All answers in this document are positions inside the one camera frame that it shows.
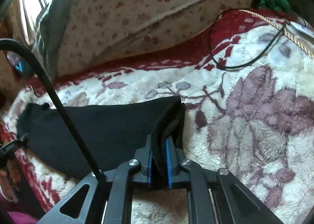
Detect black pants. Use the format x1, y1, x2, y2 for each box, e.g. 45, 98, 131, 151
16, 96, 185, 179

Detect dark blue bag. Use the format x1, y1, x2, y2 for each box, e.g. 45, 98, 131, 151
6, 51, 34, 80

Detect white red floral blanket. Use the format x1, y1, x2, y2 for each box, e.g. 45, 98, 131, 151
0, 8, 314, 224

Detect grey fuzzy garment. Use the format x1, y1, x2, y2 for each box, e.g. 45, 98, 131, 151
36, 0, 73, 81

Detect beige floral quilt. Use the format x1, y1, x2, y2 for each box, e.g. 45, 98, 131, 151
56, 0, 252, 76

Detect green cloth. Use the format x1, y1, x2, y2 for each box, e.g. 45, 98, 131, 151
258, 0, 291, 13

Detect black braided cable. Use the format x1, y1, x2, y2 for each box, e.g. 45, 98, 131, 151
0, 38, 106, 181

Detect thin black wire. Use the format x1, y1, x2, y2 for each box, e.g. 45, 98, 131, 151
207, 8, 288, 71

